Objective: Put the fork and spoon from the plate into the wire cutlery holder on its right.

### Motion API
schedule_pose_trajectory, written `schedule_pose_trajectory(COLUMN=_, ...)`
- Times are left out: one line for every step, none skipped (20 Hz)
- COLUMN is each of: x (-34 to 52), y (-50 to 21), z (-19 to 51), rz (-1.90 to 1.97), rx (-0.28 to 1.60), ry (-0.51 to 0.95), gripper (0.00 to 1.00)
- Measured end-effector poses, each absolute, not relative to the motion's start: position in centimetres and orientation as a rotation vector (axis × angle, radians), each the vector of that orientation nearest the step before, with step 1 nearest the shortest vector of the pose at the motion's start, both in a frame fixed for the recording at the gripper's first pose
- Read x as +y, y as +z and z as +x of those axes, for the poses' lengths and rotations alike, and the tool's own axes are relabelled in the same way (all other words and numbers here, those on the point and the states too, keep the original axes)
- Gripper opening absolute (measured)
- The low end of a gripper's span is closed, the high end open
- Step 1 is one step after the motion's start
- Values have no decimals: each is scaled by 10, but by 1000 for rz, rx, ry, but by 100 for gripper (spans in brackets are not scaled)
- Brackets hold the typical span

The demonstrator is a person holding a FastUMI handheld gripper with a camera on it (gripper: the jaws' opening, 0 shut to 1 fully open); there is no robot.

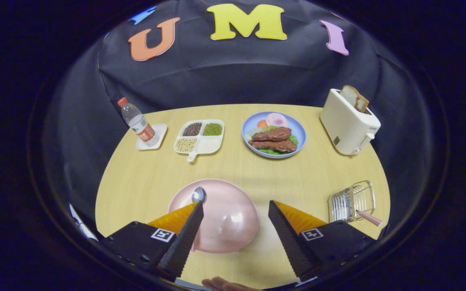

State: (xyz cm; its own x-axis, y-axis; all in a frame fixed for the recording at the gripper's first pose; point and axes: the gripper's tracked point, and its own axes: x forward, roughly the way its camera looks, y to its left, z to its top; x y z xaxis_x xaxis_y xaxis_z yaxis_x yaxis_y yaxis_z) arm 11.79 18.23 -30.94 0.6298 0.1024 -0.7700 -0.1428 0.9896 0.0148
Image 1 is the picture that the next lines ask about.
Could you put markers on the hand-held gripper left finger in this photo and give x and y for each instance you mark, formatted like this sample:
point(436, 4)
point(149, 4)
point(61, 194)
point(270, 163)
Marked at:
point(186, 238)

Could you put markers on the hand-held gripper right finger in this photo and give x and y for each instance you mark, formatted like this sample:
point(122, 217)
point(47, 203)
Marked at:
point(289, 242)

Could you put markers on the pink plate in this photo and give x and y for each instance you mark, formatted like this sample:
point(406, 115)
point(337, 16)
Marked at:
point(229, 218)

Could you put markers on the white divided tray with beans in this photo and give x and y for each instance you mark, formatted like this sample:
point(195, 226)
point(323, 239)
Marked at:
point(210, 143)

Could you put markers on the brown steak piece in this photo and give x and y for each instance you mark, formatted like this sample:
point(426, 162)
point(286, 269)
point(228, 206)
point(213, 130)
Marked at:
point(273, 134)
point(273, 145)

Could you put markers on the green lettuce leaf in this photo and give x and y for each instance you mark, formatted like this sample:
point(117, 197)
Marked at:
point(294, 140)

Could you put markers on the white flat board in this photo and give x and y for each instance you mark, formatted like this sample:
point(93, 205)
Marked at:
point(82, 224)

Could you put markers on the white square coaster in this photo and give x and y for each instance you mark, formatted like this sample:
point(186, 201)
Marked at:
point(161, 131)

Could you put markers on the blue food plate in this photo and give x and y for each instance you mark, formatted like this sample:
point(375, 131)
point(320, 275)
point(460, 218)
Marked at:
point(297, 127)

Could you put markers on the orange carrot slice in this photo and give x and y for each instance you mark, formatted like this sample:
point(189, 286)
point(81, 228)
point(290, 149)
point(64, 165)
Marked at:
point(261, 124)

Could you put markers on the pink ham slice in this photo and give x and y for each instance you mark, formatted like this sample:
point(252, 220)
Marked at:
point(276, 120)

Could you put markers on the clear water bottle red label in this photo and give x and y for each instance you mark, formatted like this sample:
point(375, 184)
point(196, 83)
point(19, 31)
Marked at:
point(136, 121)

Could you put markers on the white toaster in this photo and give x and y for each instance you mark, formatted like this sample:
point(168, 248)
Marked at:
point(346, 125)

